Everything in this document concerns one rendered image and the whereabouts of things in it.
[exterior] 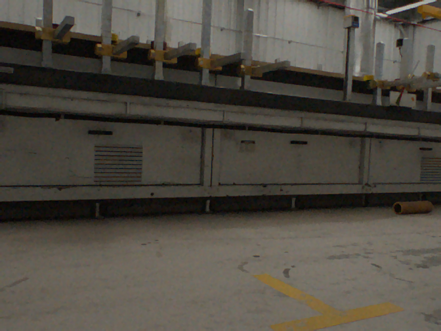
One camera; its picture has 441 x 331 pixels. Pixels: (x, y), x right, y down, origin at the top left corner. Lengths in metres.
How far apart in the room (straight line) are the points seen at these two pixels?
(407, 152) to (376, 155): 0.34
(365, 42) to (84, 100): 5.89
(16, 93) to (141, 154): 0.71
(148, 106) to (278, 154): 1.00
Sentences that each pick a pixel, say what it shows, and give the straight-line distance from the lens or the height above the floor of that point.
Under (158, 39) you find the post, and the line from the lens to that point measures 2.19.
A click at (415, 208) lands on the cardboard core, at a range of 3.18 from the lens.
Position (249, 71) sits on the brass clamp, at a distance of 2.39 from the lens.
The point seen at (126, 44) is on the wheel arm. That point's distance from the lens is 1.90.
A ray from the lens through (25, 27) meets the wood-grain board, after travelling 2.22.
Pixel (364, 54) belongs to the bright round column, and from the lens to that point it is 7.41.
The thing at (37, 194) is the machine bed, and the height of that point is 0.13.
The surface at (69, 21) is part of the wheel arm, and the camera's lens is 1.79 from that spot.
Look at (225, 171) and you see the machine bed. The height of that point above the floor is 0.25.
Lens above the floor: 0.42
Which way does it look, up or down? 3 degrees down
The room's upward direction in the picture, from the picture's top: 3 degrees clockwise
